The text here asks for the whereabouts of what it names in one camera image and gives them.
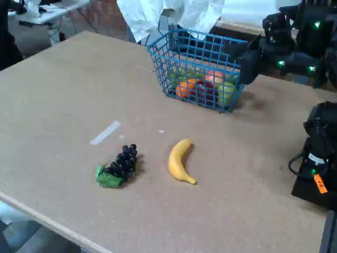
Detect black base cable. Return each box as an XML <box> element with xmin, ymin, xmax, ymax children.
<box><xmin>288</xmin><ymin>151</ymin><xmax>308</xmax><ymax>176</ymax></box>

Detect pink toy peach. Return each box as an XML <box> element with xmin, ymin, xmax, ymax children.
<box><xmin>204</xmin><ymin>70</ymin><xmax>224</xmax><ymax>85</ymax></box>

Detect green toy grapes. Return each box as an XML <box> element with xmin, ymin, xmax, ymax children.
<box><xmin>168</xmin><ymin>67</ymin><xmax>205</xmax><ymax>85</ymax></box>

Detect green toy fruit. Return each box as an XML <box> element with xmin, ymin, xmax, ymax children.
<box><xmin>217</xmin><ymin>81</ymin><xmax>236</xmax><ymax>108</ymax></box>

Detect long white tape strip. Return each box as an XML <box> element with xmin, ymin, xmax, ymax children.
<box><xmin>90</xmin><ymin>121</ymin><xmax>122</xmax><ymax>146</ymax></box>

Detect yellow toy banana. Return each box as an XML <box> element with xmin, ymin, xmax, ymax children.
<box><xmin>168</xmin><ymin>138</ymin><xmax>198</xmax><ymax>185</ymax></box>

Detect thin white tape strip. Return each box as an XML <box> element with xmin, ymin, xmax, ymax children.
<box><xmin>136</xmin><ymin>64</ymin><xmax>156</xmax><ymax>73</ymax></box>

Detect white crumpled paper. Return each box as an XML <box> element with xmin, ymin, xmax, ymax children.
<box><xmin>25</xmin><ymin>0</ymin><xmax>43</xmax><ymax>18</ymax></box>

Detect white background table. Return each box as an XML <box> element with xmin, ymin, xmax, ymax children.
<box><xmin>7</xmin><ymin>0</ymin><xmax>90</xmax><ymax>47</ymax></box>

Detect black chair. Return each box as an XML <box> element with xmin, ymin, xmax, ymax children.
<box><xmin>0</xmin><ymin>0</ymin><xmax>24</xmax><ymax>71</ymax></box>

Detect orange toy mango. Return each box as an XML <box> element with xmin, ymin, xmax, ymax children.
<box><xmin>175</xmin><ymin>79</ymin><xmax>197</xmax><ymax>100</ymax></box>

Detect black toy grapes with leaf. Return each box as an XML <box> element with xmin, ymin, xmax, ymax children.
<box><xmin>94</xmin><ymin>143</ymin><xmax>139</xmax><ymax>189</ymax></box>

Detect blue wire basket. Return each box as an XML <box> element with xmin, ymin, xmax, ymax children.
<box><xmin>147</xmin><ymin>28</ymin><xmax>250</xmax><ymax>114</ymax></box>

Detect black metal post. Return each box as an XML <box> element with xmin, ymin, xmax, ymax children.
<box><xmin>319</xmin><ymin>209</ymin><xmax>337</xmax><ymax>253</ymax></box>

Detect dark red toy pomegranate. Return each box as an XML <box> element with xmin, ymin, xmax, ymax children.
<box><xmin>193</xmin><ymin>80</ymin><xmax>219</xmax><ymax>103</ymax></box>

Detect white crumpled sheet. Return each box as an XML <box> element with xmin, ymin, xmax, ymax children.
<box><xmin>116</xmin><ymin>0</ymin><xmax>226</xmax><ymax>44</ymax></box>

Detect orange label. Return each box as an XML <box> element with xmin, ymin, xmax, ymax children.
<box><xmin>313</xmin><ymin>173</ymin><xmax>329</xmax><ymax>194</ymax></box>

